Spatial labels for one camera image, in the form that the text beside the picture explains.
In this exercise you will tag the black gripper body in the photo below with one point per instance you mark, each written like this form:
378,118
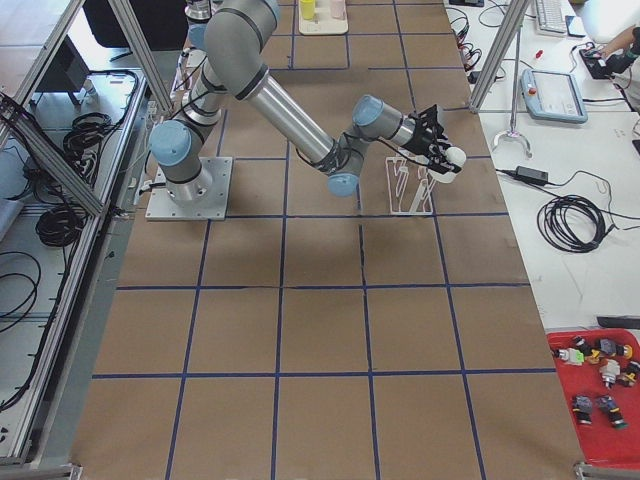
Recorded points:
421,143

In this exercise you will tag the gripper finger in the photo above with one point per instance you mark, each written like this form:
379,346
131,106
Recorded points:
440,142
442,164

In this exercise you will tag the cream white cup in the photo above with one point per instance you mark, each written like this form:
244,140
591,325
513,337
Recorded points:
461,158

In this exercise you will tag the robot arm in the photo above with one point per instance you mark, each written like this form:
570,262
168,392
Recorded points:
233,35
200,11

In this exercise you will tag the pink cup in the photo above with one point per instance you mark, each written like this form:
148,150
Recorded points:
337,9

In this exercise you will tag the yellow cup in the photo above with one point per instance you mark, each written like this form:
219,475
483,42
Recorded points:
307,9

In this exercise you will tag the reacher grabber tool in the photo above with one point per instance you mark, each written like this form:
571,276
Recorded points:
511,133

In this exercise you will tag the black power adapter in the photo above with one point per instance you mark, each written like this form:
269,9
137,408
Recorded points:
531,176

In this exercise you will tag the teach pendant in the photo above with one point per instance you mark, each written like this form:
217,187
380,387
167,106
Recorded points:
553,96

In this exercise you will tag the cream serving tray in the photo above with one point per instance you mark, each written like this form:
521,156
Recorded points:
323,24

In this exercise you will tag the red parts bin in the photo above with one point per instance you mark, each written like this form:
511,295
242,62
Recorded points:
599,374

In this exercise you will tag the white wire cup rack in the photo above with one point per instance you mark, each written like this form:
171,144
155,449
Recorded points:
409,188

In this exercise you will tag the aluminium frame post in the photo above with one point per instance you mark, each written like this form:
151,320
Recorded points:
492,55

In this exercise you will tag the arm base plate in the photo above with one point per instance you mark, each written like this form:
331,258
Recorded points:
204,198

